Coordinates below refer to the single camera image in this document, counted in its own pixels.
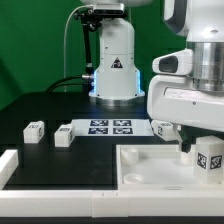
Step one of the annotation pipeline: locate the sheet with four tags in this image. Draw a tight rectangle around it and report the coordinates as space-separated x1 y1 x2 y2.
72 119 153 136

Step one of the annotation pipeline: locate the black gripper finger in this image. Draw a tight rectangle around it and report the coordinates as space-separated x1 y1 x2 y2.
177 130 191 153

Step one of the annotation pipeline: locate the white fence wall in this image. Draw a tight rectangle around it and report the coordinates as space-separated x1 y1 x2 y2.
0 149 19 190
0 190 224 218

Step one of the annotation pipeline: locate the black cable bundle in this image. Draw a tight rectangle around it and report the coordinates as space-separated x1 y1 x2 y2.
45 74 95 93

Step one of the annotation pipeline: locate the white left fence wall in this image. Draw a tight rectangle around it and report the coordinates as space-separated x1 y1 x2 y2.
0 149 19 190

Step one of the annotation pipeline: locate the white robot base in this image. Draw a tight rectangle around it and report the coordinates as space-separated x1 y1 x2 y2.
89 18 145 106

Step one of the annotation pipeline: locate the white cable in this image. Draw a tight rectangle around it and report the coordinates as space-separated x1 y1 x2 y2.
62 4 88 93

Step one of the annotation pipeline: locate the white square tabletop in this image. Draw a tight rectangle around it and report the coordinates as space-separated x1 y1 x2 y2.
116 144 224 191

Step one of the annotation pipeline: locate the black camera stand pole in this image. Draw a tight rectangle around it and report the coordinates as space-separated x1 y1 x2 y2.
74 9 100 75

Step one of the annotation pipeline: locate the white front fence wall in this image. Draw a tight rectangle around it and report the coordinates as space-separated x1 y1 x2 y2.
0 190 224 218

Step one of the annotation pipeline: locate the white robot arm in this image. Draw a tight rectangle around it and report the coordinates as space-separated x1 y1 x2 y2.
147 0 224 152

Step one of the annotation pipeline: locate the black camera on stand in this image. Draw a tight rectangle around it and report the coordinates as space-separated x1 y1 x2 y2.
93 3 125 17

